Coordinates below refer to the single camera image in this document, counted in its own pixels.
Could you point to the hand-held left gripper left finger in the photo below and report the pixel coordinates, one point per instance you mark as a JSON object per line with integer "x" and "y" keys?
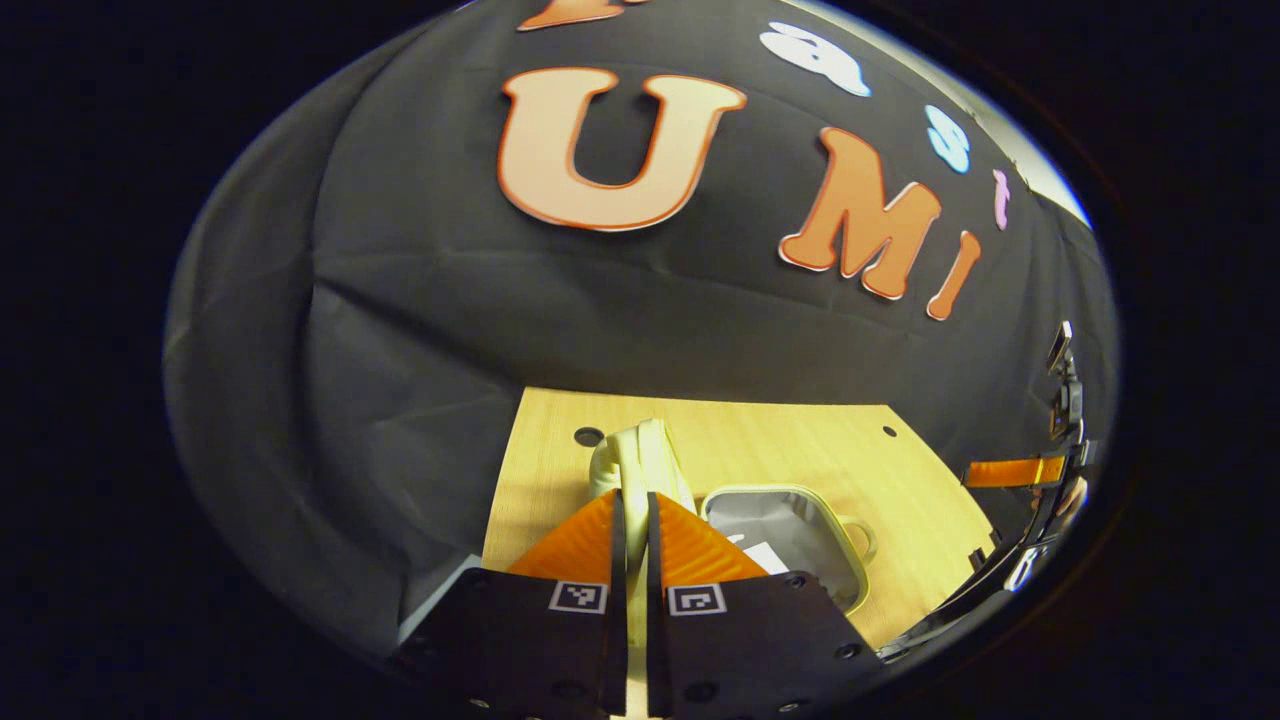
{"x": 615, "y": 600}

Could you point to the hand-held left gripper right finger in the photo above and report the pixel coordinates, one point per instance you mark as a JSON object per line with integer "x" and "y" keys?
{"x": 655, "y": 600}

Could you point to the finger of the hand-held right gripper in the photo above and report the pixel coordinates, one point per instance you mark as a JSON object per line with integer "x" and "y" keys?
{"x": 1010, "y": 471}

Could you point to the white squeeze tube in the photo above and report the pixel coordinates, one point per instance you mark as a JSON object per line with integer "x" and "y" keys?
{"x": 768, "y": 558}

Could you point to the pale yellow suitcase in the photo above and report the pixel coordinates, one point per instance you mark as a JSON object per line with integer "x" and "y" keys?
{"x": 650, "y": 465}

